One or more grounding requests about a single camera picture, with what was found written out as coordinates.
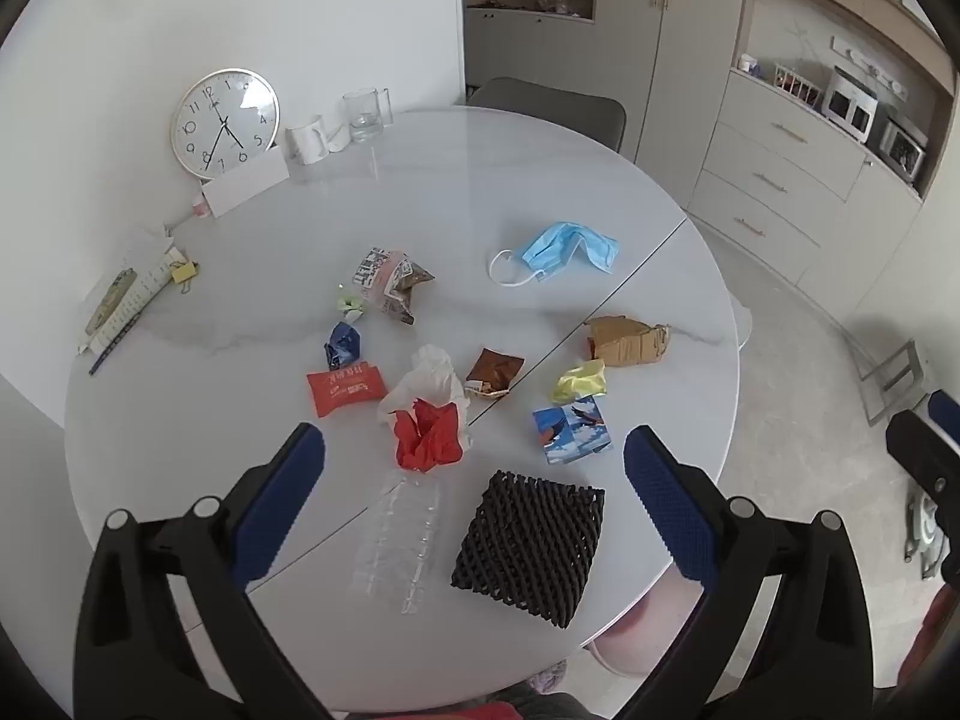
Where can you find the black foam net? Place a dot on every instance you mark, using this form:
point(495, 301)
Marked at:
point(525, 551)

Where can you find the red tissue packet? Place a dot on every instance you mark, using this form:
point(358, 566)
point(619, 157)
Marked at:
point(345, 388)

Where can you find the white grey object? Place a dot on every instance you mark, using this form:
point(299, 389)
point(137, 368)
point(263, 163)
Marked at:
point(926, 532)

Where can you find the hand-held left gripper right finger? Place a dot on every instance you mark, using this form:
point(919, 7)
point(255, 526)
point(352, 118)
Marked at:
point(667, 502)

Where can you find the blue candy wrapper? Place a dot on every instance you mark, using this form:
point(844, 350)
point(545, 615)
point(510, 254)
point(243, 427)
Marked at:
point(343, 345)

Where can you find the blue printed paper box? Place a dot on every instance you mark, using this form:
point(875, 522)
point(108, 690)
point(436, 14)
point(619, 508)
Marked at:
point(574, 431)

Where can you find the blue pencil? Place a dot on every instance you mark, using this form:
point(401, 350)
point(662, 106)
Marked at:
point(112, 349)

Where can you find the grey drawer cabinet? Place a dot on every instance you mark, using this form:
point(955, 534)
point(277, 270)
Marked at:
point(780, 165)

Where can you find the torn brown cardboard piece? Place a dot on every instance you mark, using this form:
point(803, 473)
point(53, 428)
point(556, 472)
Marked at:
point(622, 341)

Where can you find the green candy wrapper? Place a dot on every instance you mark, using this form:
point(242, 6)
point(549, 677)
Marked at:
point(349, 304)

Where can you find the yellow wrapper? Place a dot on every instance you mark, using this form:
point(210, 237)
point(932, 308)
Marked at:
point(577, 382)

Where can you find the yellow binder clip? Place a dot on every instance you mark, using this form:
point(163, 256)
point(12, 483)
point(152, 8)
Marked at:
point(184, 272)

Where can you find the tall grey cabinet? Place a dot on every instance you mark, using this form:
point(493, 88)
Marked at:
point(675, 52)

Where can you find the round white wall clock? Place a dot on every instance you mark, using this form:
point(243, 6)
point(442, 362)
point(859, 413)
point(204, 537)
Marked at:
point(225, 124)

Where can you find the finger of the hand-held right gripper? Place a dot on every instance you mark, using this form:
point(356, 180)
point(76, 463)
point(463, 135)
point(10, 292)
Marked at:
point(943, 410)
point(919, 450)

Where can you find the blue face mask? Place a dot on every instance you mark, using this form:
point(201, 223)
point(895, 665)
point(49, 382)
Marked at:
point(562, 247)

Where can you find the metal step stool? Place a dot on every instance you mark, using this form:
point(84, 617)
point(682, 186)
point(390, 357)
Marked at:
point(900, 375)

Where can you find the white mug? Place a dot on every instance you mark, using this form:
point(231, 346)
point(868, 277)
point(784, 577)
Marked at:
point(306, 141)

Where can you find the white countertop appliance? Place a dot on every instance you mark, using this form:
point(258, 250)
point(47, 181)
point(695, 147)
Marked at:
point(849, 101)

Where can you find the white tissue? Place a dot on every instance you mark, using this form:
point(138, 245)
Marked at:
point(431, 379)

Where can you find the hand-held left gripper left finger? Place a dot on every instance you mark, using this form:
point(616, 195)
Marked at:
point(281, 495)

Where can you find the white wall rail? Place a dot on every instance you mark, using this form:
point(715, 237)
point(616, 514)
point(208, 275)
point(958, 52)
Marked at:
point(870, 66)

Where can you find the white paper box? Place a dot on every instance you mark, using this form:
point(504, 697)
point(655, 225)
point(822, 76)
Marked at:
point(247, 184)

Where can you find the printed pink snack wrapper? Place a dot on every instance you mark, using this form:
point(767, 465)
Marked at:
point(390, 281)

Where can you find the brown snack wrapper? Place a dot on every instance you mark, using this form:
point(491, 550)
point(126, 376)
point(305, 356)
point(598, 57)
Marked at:
point(491, 371)

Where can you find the small pink object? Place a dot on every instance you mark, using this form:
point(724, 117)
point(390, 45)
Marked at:
point(199, 205)

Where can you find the rack of small bottles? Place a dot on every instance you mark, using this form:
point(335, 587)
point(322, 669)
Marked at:
point(795, 82)

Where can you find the paper notepad stack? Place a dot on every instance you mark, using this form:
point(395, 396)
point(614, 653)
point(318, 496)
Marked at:
point(127, 292)

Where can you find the red plastic bag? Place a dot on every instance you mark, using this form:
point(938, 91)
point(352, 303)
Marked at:
point(424, 439)

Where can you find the clear plastic bottle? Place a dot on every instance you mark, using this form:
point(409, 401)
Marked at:
point(397, 540)

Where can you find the person's right forearm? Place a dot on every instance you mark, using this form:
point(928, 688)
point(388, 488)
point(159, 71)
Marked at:
point(941, 637)

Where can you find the clear glass cup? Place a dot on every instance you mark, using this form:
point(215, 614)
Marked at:
point(367, 116)

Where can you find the silver countertop oven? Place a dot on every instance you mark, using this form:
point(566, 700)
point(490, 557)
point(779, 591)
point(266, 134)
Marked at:
point(902, 146)

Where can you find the grey chair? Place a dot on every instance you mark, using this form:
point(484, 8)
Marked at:
point(547, 101)

